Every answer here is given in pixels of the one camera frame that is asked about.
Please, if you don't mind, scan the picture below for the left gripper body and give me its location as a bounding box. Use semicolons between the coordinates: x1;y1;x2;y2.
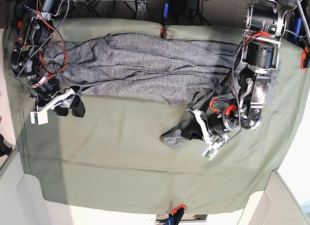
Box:
193;111;228;143

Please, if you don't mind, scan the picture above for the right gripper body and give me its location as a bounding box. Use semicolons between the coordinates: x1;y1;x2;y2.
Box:
36;86;80;112

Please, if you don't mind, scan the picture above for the grey heathered long-sleeve shirt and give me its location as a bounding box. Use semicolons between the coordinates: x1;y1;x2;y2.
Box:
44;33;239;149

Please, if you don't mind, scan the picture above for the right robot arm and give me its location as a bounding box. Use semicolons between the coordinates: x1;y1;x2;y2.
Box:
9;0;85;125

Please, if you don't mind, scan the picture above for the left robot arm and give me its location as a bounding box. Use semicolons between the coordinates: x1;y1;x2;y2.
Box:
190;0;310;145

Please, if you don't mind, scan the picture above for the green table cloth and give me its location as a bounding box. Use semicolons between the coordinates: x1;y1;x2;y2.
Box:
5;18;310;214

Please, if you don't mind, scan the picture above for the top left orange-black clamp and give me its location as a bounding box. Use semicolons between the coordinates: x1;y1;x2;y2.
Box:
10;19;25;41

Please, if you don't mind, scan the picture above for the orange-black clamp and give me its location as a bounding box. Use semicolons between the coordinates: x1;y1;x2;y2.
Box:
300;47;310;70
10;19;25;41
160;2;169;40
165;204;186;225

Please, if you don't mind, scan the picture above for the bottom orange-black clamp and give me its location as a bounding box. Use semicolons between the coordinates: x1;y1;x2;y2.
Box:
165;204;186;225

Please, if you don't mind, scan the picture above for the top centre orange-black clamp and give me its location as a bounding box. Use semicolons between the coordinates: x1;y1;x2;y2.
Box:
160;2;169;40

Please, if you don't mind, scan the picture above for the right orange-black clamp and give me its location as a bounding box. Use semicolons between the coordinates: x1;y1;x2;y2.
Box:
300;47;310;70

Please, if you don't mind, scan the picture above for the black power adapter right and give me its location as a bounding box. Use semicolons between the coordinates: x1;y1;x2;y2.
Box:
185;0;200;11

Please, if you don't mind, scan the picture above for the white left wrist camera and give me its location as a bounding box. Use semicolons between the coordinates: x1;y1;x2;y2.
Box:
187;109;218;161

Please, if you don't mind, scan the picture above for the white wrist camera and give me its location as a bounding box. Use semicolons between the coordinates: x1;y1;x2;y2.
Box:
30;88;75;125
187;109;218;161

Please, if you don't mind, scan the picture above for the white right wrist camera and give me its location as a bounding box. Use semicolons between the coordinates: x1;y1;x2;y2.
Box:
30;88;75;125

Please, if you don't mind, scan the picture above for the grey metal table bracket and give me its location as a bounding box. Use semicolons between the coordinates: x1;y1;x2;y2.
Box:
136;0;148;21

